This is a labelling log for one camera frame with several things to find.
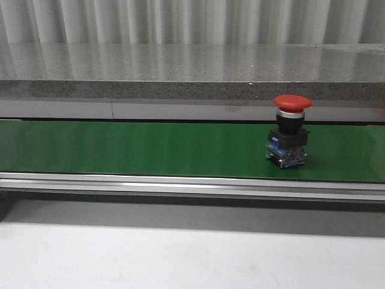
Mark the grey stone countertop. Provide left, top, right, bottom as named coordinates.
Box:
left=1, top=43, right=384, bottom=102

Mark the red mushroom push button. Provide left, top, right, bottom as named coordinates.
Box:
left=266, top=95, right=312, bottom=169

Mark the green conveyor belt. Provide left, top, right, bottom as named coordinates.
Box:
left=1, top=120, right=384, bottom=182

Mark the white pleated curtain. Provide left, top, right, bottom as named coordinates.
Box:
left=1, top=1, right=384, bottom=44

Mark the white conveyor back rail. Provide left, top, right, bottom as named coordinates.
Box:
left=1, top=99, right=384, bottom=122

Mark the aluminium conveyor front rail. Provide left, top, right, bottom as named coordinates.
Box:
left=1, top=172, right=384, bottom=204

